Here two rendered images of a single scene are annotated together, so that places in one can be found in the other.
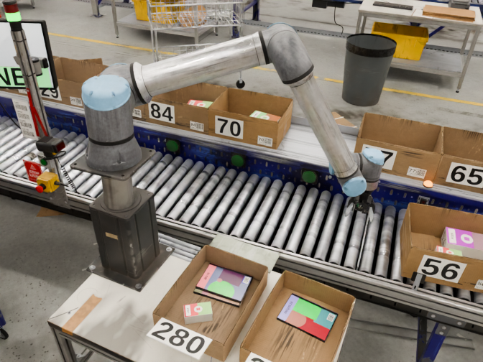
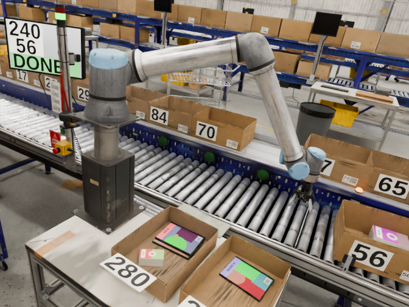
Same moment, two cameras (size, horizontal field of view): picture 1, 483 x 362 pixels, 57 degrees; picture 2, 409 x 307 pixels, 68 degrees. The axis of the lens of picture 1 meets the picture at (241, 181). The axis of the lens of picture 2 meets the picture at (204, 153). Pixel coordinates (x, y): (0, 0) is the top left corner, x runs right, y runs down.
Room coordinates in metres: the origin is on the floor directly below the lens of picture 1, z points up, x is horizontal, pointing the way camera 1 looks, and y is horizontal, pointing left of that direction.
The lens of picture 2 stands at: (0.11, -0.10, 1.74)
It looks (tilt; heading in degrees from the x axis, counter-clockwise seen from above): 26 degrees down; 5
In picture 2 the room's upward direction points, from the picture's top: 8 degrees clockwise
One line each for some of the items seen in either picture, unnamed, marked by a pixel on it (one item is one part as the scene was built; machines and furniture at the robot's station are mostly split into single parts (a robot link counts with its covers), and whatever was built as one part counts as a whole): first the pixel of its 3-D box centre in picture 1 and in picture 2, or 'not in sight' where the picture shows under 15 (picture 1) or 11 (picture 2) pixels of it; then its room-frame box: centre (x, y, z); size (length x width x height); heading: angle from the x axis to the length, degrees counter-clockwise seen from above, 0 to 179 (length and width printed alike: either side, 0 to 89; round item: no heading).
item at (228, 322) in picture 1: (213, 297); (167, 247); (1.08, 0.09, 0.80); 0.38 x 0.28 x 0.10; 156
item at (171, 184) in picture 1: (169, 186); (154, 167); (1.86, 0.37, 0.72); 0.52 x 0.05 x 0.05; 161
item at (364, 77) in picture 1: (365, 70); (311, 127); (4.56, -1.28, 0.32); 0.50 x 0.50 x 0.64
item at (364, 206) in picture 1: (363, 197); (305, 189); (1.54, -0.53, 0.94); 0.09 x 0.08 x 0.12; 161
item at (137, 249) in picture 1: (126, 230); (109, 183); (1.30, 0.45, 0.91); 0.26 x 0.26 x 0.33; 67
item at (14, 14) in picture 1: (11, 11); (59, 13); (1.76, 0.91, 1.62); 0.05 x 0.05 x 0.06
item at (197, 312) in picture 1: (198, 313); (151, 257); (1.03, 0.14, 0.78); 0.10 x 0.06 x 0.05; 102
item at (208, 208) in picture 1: (215, 197); (187, 179); (1.78, 0.13, 0.72); 0.52 x 0.05 x 0.05; 161
